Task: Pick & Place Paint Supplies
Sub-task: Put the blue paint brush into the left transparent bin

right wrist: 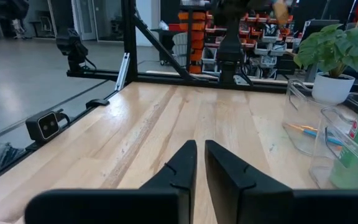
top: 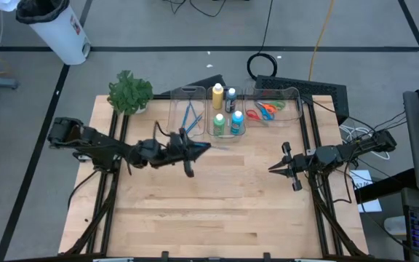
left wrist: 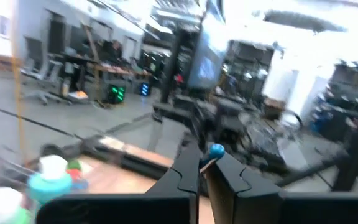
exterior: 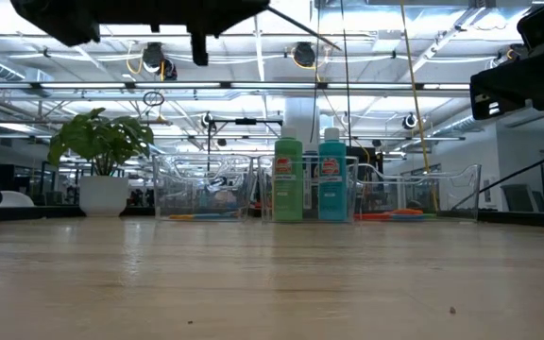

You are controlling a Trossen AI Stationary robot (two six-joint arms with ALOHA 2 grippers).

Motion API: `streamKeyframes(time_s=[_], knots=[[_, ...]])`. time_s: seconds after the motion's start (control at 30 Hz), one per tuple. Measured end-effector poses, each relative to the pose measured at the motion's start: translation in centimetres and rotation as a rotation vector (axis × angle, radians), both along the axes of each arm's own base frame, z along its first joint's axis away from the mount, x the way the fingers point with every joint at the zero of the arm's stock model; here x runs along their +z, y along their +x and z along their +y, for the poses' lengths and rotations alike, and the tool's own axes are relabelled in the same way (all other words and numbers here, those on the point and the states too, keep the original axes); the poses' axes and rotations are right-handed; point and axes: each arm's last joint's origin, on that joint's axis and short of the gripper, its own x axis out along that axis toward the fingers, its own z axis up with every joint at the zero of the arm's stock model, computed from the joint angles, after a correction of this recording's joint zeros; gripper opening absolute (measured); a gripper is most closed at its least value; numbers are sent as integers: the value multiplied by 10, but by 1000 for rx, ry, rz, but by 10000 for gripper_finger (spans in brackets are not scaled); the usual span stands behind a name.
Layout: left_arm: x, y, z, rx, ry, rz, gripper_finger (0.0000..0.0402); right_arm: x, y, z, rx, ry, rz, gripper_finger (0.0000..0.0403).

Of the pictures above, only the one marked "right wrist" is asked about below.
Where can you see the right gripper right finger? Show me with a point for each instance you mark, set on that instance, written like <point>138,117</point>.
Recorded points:
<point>225,183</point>

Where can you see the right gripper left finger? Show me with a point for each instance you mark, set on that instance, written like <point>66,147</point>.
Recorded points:
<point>179,183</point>

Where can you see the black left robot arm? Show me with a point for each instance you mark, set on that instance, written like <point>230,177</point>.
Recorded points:
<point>230,53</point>

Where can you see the clear plastic bin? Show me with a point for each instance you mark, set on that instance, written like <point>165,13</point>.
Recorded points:
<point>322,155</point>
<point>300,105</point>

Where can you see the black table clamp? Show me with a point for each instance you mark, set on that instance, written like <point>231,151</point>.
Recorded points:
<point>96,103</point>

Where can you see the green plant in white pot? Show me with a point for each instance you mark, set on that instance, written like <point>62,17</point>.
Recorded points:
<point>332,88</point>

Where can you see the shelf with orange storage bins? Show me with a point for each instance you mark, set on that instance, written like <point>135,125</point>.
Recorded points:
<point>197,37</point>

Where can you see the black mounted device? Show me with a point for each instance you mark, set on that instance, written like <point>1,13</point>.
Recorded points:
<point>71,46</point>

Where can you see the silver frame bracket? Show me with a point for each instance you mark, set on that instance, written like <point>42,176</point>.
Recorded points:
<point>122,71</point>

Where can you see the black depth camera box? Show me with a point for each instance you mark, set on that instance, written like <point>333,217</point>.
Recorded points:
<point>43,126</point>

